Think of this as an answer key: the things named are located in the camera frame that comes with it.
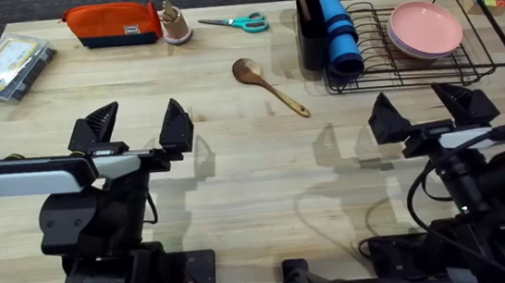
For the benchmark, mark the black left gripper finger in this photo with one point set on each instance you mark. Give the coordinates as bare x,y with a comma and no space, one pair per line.
98,124
178,127

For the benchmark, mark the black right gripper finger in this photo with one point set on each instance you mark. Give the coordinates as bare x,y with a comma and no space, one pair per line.
385,121
469,102

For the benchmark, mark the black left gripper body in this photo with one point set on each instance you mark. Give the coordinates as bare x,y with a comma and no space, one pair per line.
79,218

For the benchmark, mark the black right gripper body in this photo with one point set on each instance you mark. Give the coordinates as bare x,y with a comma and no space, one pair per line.
444,155

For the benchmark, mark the wooden spoon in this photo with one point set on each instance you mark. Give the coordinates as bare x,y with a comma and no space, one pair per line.
253,74

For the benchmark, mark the purple plate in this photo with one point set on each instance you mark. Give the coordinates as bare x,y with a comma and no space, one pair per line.
404,50

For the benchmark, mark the blue cup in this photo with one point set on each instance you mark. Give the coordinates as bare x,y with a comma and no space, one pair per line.
336,10
345,56

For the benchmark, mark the left wrist black plate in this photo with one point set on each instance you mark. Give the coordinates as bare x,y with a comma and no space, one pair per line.
18,165

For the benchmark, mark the pink plate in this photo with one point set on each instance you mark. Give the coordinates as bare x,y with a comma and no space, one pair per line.
427,27

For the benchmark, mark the orange zip pouch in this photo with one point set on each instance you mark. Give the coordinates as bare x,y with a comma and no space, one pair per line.
113,24

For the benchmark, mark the pink cup with sticks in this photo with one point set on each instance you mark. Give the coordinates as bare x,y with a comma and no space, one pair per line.
175,25

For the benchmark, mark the black cutlery holder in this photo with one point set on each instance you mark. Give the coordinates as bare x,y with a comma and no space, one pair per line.
313,45

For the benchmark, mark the clear plastic parts box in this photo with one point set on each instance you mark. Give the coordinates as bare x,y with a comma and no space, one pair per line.
6,67

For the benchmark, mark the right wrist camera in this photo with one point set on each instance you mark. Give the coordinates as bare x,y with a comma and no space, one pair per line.
463,138

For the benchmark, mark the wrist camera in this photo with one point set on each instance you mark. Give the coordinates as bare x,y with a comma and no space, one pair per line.
463,138
29,184

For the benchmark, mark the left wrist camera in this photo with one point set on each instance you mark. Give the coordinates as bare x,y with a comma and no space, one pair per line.
29,184

